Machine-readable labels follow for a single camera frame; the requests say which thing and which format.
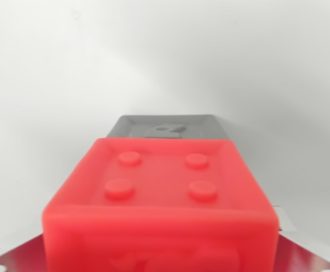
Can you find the grey dice cube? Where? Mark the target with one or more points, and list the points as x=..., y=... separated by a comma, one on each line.
x=204, y=127

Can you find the gripper right finger with black rubber pad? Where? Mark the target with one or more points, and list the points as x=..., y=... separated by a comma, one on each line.
x=301, y=255

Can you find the gripper left finger with black rubber pad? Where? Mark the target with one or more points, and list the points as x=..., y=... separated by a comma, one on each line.
x=26, y=258

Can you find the red dice cube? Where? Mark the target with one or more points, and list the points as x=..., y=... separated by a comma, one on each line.
x=159, y=215

